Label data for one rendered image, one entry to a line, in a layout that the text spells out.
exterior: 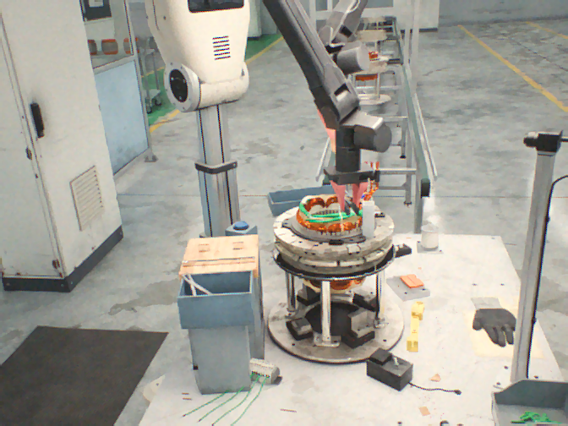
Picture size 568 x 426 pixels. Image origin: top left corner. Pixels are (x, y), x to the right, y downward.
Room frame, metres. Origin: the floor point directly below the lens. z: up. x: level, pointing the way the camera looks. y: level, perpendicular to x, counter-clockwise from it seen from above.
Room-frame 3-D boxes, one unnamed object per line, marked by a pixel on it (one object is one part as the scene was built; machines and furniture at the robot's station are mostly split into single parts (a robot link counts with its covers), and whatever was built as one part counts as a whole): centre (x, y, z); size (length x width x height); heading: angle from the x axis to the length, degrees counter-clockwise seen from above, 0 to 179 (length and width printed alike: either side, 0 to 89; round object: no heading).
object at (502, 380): (1.09, -0.54, 0.78); 0.09 x 0.09 x 0.01; 54
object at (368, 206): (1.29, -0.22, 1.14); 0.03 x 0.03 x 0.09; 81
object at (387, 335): (1.38, -0.14, 0.80); 0.39 x 0.39 x 0.01
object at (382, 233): (1.38, -0.14, 1.09); 0.32 x 0.32 x 0.01
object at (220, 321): (1.15, 0.16, 0.92); 0.17 x 0.11 x 0.28; 90
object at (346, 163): (1.21, -0.16, 1.32); 0.10 x 0.07 x 0.07; 99
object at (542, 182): (1.09, -0.54, 1.07); 0.03 x 0.03 x 0.57; 54
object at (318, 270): (1.38, -0.14, 1.05); 0.29 x 0.29 x 0.06
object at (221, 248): (1.30, 0.16, 1.05); 0.20 x 0.19 x 0.02; 0
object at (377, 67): (4.33, -0.69, 0.94); 0.39 x 0.39 x 0.30
